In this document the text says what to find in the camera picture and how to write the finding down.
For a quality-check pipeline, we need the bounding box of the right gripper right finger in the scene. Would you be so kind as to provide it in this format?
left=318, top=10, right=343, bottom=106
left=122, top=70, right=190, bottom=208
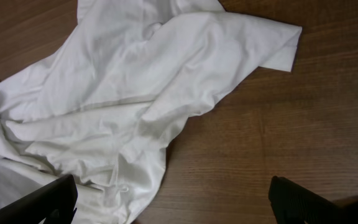
left=268, top=176, right=358, bottom=224

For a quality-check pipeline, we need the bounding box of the white t-shirt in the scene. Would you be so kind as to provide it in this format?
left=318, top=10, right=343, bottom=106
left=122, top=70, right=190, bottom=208
left=0, top=0, right=302, bottom=223

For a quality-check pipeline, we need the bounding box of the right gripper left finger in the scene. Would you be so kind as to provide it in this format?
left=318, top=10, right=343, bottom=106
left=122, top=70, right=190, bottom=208
left=0, top=174, right=78, bottom=224

